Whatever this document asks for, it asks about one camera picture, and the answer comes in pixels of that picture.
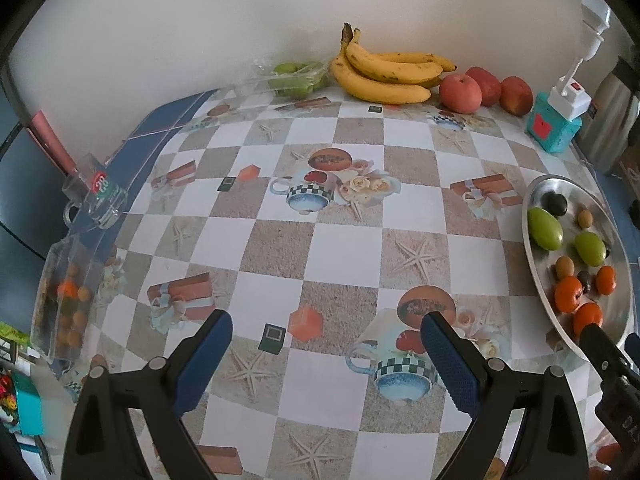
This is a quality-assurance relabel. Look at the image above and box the steel thermos jug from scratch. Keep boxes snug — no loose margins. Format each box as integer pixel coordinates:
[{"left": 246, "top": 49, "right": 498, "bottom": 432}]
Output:
[{"left": 577, "top": 56, "right": 639, "bottom": 174}]

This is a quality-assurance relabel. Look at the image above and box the white switch lamp socket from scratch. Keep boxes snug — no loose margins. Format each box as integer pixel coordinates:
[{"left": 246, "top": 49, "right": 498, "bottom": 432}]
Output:
[{"left": 548, "top": 0, "right": 611, "bottom": 122}]

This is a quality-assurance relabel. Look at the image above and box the dark plum in tray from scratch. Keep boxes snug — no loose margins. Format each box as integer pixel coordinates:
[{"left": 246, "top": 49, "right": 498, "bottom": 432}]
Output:
[{"left": 541, "top": 192, "right": 568, "bottom": 218}]

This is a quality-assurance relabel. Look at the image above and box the red orange apple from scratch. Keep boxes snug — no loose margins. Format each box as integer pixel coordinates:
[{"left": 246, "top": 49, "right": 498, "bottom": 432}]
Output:
[{"left": 500, "top": 76, "right": 534, "bottom": 117}]

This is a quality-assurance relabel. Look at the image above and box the clear glass mug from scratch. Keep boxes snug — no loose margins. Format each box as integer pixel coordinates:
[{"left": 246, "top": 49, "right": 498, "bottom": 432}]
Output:
[{"left": 62, "top": 154, "right": 128, "bottom": 231}]

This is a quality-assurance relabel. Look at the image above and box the yellow banana bunch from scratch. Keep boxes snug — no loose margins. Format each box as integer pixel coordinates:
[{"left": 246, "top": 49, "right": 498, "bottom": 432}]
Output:
[{"left": 330, "top": 23, "right": 457, "bottom": 105}]

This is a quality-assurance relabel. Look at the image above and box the dark red apple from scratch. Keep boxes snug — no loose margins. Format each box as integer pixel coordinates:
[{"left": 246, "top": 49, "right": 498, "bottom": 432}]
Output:
[{"left": 466, "top": 66, "right": 501, "bottom": 107}]

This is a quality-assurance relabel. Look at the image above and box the bag of green fruits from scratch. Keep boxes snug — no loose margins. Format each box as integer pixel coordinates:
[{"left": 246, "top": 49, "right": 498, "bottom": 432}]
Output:
[{"left": 252, "top": 61, "right": 328, "bottom": 100}]

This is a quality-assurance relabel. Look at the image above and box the small tan longan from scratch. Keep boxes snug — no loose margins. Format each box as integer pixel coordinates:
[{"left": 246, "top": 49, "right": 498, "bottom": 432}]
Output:
[{"left": 577, "top": 209, "right": 593, "bottom": 230}]

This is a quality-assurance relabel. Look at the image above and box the brown longan fruit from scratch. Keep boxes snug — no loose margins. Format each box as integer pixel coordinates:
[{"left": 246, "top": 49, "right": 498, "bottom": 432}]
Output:
[{"left": 554, "top": 256, "right": 575, "bottom": 281}]

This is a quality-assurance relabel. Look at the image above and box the teal plastic box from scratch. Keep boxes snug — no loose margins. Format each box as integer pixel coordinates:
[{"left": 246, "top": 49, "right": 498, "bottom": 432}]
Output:
[{"left": 525, "top": 92, "right": 582, "bottom": 154}]

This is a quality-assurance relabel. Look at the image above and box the clear plastic fruit box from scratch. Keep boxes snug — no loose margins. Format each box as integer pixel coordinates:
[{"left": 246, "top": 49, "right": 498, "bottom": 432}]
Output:
[{"left": 29, "top": 231, "right": 120, "bottom": 363}]

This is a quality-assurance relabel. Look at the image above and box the pink red apple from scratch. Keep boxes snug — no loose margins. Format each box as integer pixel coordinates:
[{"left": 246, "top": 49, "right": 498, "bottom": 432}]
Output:
[{"left": 439, "top": 74, "right": 483, "bottom": 114}]

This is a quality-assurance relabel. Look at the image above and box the steel round tray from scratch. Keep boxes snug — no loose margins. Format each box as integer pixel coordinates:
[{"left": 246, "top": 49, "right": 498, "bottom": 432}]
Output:
[{"left": 522, "top": 174, "right": 636, "bottom": 360}]

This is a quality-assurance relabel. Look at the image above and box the checkered vinyl tablecloth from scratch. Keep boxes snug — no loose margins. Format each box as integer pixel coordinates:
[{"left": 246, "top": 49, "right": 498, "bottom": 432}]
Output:
[{"left": 80, "top": 89, "right": 597, "bottom": 479}]

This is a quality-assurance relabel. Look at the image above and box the dark cherry with stem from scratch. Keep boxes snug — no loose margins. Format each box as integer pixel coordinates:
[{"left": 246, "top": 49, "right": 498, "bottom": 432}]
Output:
[{"left": 577, "top": 270, "right": 592, "bottom": 294}]

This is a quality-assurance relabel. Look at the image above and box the blue table cloth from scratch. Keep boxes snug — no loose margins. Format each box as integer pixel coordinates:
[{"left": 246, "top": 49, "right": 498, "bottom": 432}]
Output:
[{"left": 105, "top": 90, "right": 214, "bottom": 210}]

